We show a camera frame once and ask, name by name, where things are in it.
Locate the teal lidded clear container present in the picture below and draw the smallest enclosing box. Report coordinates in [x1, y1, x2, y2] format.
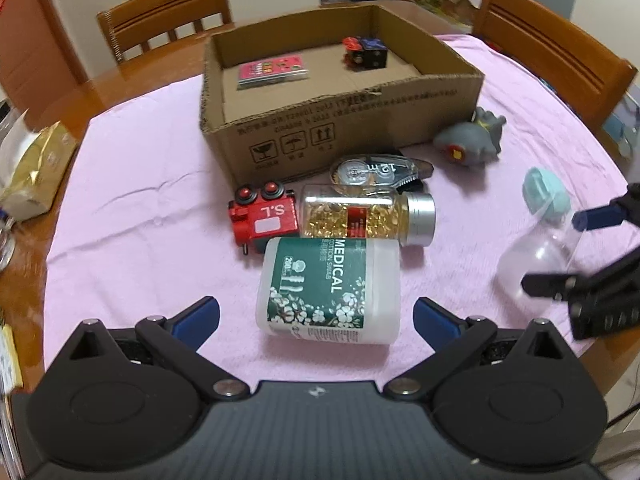
[496, 166, 583, 311]

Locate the black cube toy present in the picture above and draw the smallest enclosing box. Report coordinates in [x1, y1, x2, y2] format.
[341, 36, 388, 72]

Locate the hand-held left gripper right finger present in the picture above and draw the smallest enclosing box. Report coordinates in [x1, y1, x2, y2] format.
[382, 296, 566, 401]

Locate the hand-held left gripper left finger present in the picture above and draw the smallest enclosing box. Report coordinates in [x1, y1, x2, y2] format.
[67, 296, 248, 401]

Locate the glass bottle of gold capsules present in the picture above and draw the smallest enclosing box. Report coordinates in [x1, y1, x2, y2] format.
[298, 183, 437, 248]

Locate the black cable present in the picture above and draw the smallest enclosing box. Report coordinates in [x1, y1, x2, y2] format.
[604, 399, 640, 432]

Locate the white cotton swab container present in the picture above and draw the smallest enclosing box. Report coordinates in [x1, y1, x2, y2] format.
[256, 236, 402, 346]

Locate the grey toy figure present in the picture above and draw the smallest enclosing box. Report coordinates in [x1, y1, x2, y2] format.
[432, 106, 507, 167]

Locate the pink tablecloth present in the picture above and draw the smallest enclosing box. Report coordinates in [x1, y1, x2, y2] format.
[44, 32, 628, 386]

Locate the red toy train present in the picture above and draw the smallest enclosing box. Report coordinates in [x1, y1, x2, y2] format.
[227, 180, 301, 257]

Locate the cardboard box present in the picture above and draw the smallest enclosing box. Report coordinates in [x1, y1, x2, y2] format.
[199, 2, 486, 186]

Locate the golden foil bag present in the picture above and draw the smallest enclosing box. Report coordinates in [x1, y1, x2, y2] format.
[0, 122, 78, 221]

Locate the brown wooden door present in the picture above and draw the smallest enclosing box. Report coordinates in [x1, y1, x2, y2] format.
[0, 0, 90, 126]

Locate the open cardboard carton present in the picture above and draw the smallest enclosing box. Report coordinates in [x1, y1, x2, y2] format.
[440, 0, 482, 23]

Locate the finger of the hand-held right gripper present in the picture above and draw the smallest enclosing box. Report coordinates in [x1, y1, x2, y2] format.
[571, 182, 640, 233]
[521, 246, 640, 305]

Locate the clear correction tape dispenser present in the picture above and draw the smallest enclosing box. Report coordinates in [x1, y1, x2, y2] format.
[330, 155, 435, 193]

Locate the pink card box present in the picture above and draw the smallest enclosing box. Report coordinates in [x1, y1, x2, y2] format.
[236, 56, 311, 90]

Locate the wooden chair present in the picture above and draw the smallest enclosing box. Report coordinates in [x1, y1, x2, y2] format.
[472, 0, 638, 131]
[96, 0, 236, 66]

